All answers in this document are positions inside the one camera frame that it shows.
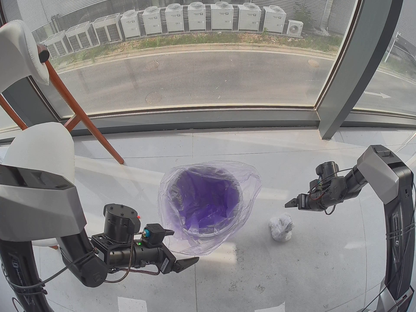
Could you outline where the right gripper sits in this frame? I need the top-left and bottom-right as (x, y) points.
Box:
(297, 193), (329, 212)

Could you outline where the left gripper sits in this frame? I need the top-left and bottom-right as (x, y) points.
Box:
(132, 246), (177, 275)

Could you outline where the purple plastic bag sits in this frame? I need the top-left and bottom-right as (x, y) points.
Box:
(158, 159), (262, 257)

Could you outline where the crumpled white paper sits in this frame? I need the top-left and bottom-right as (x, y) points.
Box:
(269, 213), (295, 242)

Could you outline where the white cushioned wooden chair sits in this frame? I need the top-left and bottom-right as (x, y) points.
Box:
(0, 21), (124, 249)

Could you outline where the window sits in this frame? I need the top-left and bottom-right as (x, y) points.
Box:
(0, 0), (416, 140)

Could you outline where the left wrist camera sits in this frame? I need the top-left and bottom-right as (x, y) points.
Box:
(141, 224), (174, 248)

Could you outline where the black cable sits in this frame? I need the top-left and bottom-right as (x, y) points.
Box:
(6, 248), (98, 292)

